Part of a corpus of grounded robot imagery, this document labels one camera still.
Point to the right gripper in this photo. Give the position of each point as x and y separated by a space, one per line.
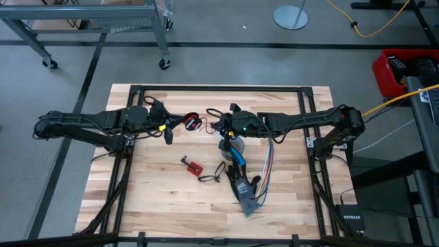
231 125

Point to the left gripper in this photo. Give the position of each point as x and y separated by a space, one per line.
157 123

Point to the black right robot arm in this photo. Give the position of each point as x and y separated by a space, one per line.
302 118

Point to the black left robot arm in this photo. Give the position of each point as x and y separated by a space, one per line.
85 118

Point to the red circuit board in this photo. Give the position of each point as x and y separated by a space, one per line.
195 168

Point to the black grey work glove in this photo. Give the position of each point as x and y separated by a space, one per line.
241 188

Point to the round grey stand base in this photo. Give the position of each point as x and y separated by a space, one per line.
289 19

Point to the grey metal cart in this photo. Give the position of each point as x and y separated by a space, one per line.
85 12

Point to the red plastic bin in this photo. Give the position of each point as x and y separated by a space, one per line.
380 79

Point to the black device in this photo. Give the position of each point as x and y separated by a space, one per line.
397 68
425 70

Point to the black desk stand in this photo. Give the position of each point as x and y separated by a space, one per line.
377 5

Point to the grey desk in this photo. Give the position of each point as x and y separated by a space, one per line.
420 137

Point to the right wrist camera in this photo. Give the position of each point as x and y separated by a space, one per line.
235 107

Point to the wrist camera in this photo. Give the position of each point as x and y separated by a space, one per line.
157 108
235 107

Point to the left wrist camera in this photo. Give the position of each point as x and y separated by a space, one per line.
157 108

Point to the grey duct tape roll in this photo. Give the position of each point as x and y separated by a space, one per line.
240 145

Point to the black aluminium table frame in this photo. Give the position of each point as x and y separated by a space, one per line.
151 88

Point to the black Netgear switch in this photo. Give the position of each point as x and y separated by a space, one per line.
351 219

